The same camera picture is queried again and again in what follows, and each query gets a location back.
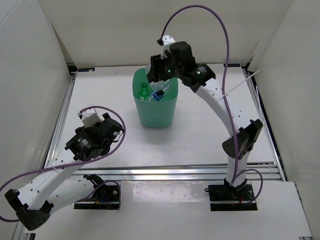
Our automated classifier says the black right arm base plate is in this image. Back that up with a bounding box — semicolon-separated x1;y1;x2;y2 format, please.
204;183;258;212

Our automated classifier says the green soda bottle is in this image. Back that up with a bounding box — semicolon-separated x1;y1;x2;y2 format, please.
138;82;150;102

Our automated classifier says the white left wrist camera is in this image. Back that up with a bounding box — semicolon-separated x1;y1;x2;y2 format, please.
77;108;101;128

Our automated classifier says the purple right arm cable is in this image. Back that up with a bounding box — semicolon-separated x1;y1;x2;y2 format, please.
156;6;264;205

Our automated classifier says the aluminium table frame rail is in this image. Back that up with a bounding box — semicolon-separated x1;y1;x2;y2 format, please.
12;63;286;240

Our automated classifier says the green plastic bin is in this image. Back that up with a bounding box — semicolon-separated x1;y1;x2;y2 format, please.
132;68;178;128

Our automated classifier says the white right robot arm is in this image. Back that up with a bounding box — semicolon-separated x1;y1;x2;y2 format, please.
146;41;263;200

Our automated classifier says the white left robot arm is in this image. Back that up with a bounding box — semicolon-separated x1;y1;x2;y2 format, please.
4;112;126;231

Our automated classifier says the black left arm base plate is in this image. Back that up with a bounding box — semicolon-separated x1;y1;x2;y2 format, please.
73;180;121;211

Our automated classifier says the crushed clear bottle light-blue label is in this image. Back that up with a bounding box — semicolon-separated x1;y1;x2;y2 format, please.
147;80;173;102

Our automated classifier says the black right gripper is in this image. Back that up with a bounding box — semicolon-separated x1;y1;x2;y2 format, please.
147;52;183;84

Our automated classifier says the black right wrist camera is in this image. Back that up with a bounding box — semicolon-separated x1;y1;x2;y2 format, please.
169;41;196;66

